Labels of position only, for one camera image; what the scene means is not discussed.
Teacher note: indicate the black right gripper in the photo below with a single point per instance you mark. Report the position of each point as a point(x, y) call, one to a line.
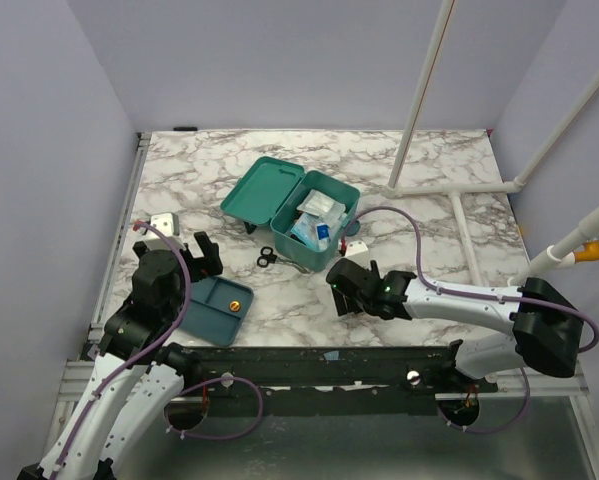
point(352, 291)

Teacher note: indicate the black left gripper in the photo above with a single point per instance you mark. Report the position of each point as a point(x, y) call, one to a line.
point(207, 265)

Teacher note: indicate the teal divided tray insert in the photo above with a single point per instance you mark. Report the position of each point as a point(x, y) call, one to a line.
point(209, 317)

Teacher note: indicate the white blue bandage roll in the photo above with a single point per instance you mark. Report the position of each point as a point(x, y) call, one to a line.
point(322, 235)

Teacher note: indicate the white gauze pad packet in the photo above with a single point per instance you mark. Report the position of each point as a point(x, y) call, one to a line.
point(322, 206)

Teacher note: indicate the teal medicine kit box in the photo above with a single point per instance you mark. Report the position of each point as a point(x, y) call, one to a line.
point(269, 194)

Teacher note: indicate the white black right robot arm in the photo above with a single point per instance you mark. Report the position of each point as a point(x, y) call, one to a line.
point(531, 325)

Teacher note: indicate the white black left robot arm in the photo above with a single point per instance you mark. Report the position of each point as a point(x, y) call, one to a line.
point(135, 374)

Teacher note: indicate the yellow pipe fitting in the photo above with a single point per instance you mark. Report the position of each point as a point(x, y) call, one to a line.
point(589, 252)

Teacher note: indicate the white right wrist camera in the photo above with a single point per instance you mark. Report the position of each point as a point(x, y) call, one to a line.
point(358, 252)

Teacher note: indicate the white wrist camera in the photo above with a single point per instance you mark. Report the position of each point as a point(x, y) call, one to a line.
point(358, 252)
point(167, 224)

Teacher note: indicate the black handled bandage scissors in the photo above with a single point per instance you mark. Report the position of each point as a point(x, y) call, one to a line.
point(267, 257)

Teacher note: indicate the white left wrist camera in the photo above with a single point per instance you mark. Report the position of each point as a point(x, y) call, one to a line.
point(167, 224)

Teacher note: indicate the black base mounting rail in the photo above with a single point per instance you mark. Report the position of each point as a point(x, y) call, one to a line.
point(307, 382)

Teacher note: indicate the white PVC pipe frame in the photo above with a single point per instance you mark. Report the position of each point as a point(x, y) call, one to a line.
point(546, 140)

